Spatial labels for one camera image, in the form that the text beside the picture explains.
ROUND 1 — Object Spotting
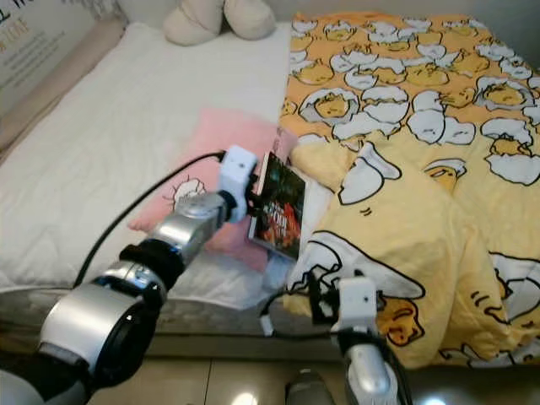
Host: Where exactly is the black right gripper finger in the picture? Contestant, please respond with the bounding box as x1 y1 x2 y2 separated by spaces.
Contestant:
306 270 326 327

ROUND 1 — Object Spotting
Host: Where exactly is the picture cover book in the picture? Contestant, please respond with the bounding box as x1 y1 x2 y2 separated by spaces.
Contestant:
249 152 307 261

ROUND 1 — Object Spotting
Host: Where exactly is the pink pillow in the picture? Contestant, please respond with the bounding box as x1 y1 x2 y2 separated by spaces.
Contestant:
131 108 296 273

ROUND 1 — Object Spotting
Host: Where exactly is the yellow egg print blanket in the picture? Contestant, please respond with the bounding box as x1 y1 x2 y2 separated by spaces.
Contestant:
283 10 540 370

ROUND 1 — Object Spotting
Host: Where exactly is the grey robot right foot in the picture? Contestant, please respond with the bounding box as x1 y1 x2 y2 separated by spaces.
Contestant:
285 368 343 405

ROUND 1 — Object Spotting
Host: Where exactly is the grey bed base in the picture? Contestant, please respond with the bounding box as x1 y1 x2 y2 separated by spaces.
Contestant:
0 304 355 364

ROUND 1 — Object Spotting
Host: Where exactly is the white quilted mattress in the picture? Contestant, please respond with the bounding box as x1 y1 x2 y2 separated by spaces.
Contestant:
0 21 305 334

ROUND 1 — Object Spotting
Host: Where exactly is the beige plush toy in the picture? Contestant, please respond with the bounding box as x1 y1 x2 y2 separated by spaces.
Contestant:
162 0 277 47

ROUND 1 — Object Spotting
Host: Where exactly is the floral text print fabric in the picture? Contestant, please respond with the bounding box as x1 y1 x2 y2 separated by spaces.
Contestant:
0 0 127 81

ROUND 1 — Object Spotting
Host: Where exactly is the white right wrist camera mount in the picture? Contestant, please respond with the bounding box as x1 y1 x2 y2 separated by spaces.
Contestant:
333 277 381 334

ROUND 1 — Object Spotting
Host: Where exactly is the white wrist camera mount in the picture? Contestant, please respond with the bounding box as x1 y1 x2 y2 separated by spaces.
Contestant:
217 145 260 222
333 277 381 334

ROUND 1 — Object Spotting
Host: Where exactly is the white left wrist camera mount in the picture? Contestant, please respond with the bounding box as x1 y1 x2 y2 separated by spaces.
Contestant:
217 145 260 222

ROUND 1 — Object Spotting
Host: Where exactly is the beige padded bed rail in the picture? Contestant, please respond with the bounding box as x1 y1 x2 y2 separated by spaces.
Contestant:
0 17 127 127

